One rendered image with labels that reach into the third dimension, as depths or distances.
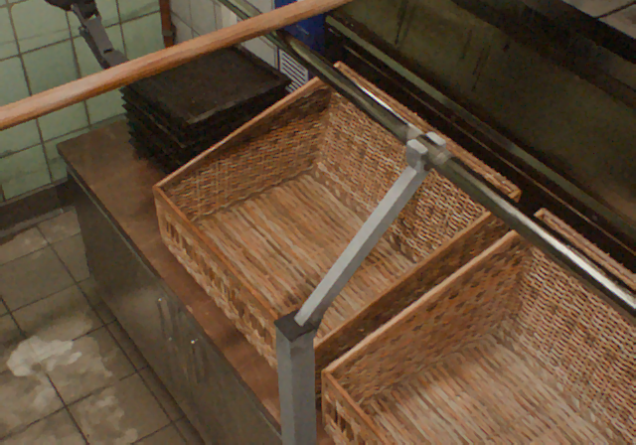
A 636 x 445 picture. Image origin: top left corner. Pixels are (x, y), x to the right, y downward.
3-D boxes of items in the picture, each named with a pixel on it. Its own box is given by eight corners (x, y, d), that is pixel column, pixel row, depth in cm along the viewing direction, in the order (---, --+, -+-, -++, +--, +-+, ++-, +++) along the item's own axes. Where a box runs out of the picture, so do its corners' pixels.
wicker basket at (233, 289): (340, 158, 220) (341, 56, 202) (510, 298, 185) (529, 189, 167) (156, 240, 199) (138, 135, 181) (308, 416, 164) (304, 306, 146)
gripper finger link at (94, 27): (71, 2, 153) (70, 6, 154) (100, 64, 152) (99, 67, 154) (92, -5, 154) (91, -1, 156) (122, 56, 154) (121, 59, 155)
